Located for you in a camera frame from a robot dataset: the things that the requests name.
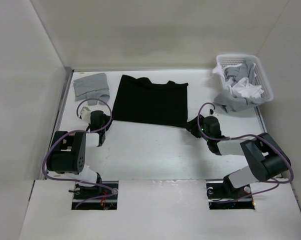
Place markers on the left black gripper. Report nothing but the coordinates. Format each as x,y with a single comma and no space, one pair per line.
107,119

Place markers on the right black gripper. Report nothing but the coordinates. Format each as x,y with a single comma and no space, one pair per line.
192,126

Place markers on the black tank top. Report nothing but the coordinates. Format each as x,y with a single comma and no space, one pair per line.
138,100

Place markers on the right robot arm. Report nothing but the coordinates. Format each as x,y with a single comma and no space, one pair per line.
265,159

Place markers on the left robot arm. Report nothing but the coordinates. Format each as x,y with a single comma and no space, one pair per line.
66,158

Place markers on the grey tank top in basket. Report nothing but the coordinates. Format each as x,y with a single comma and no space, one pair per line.
237,104

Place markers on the folded grey tank top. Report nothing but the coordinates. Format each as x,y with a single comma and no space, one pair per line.
93,86

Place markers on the white tank top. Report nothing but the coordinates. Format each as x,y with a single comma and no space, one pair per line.
238,89

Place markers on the white plastic basket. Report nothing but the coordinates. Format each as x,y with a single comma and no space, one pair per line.
233,59

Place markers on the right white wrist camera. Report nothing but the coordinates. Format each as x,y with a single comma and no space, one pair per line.
213,113

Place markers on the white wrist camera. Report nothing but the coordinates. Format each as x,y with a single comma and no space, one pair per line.
85,114
213,113

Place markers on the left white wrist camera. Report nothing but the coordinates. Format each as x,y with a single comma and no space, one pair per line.
85,114

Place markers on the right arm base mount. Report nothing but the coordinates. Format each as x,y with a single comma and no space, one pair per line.
236,199

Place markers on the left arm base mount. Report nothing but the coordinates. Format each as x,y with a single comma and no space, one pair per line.
94,197

